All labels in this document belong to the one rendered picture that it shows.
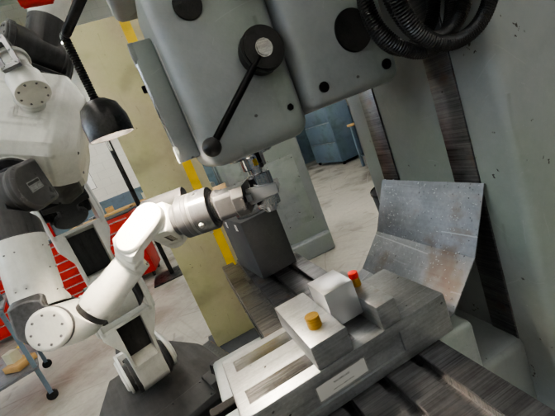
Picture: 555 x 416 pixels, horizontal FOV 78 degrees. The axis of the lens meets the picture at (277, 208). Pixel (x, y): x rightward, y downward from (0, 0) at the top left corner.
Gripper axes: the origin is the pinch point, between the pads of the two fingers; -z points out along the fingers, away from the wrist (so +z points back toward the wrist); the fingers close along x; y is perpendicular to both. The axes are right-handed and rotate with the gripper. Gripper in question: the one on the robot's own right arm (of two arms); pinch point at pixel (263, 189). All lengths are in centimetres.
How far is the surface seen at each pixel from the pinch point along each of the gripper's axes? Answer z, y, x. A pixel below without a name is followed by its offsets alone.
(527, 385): -39, 60, -1
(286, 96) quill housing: -10.0, -14.6, -6.5
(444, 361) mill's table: -19.3, 29.0, -23.0
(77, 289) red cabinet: 349, 102, 351
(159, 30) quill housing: 4.4, -29.6, -11.5
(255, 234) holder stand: 11.1, 16.1, 26.9
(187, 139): 8.8, -14.0, -5.7
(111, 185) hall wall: 484, -16, 773
